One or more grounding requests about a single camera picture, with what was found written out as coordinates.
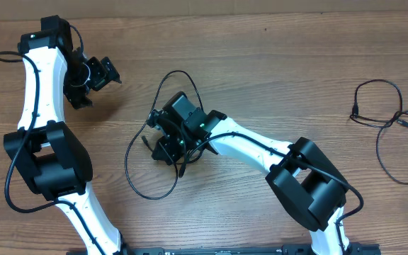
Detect black usb cable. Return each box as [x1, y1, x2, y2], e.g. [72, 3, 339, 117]
[124, 69, 205, 201]

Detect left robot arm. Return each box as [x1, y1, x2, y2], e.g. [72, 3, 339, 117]
[4, 16, 130, 254]

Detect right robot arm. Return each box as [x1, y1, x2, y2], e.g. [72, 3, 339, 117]
[147, 91, 353, 254]

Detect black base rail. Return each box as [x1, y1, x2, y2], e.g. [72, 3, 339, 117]
[65, 242, 382, 255]

